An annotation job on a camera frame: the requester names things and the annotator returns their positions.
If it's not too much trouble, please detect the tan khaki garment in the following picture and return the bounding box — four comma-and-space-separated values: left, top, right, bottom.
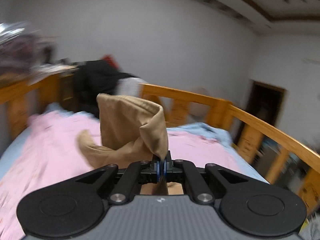
77, 93, 186, 196

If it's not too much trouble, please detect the black clothes pile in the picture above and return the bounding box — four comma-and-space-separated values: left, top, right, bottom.
73, 60, 134, 118

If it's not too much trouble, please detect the grey white striped towel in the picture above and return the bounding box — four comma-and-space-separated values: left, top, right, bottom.
115, 77, 147, 97

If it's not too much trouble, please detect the pink bed sheet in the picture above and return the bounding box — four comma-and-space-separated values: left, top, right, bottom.
0, 110, 249, 240

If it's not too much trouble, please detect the dark wooden door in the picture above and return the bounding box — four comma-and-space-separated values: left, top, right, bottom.
232, 80, 287, 145

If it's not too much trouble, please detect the red fabric item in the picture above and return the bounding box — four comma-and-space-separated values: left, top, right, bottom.
102, 55, 119, 69

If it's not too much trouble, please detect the light blue blanket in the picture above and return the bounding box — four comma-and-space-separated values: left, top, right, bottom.
1, 103, 265, 181

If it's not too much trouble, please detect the clear plastic storage bag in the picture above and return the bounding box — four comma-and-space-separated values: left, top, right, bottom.
1, 22, 55, 87

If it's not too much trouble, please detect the wooden bed frame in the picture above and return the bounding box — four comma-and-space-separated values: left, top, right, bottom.
1, 74, 319, 213

